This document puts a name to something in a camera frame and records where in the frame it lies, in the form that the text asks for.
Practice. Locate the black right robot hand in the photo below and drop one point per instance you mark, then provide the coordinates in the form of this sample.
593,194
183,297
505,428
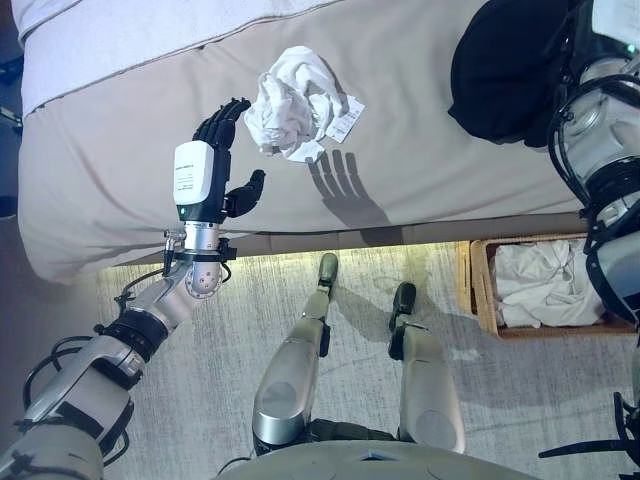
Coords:
615,22

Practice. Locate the white garment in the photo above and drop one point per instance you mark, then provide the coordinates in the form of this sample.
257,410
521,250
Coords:
295,105

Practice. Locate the silver right robot leg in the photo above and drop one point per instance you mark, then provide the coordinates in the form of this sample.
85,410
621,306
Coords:
430,380

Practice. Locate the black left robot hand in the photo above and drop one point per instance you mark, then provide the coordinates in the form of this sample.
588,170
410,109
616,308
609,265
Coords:
192,172

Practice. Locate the brown wicker basket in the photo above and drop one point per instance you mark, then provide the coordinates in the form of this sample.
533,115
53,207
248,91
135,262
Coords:
482,300

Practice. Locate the beige garment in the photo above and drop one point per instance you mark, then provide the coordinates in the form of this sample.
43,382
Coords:
540,285

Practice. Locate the silver left robot leg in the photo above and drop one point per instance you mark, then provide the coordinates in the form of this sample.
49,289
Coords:
285,385

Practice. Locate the silver robot leg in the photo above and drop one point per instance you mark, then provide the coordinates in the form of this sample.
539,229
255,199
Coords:
430,380
285,385

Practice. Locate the black garment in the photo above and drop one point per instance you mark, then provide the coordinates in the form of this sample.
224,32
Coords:
505,75

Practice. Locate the grey woven rug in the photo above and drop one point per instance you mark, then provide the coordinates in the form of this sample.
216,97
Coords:
200,350

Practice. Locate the grey robot torso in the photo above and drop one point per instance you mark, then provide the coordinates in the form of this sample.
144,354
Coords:
360,465

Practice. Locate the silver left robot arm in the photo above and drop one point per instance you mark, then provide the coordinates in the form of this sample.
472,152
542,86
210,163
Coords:
95,365

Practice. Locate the white duvet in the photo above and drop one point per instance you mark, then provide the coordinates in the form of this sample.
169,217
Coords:
30,20

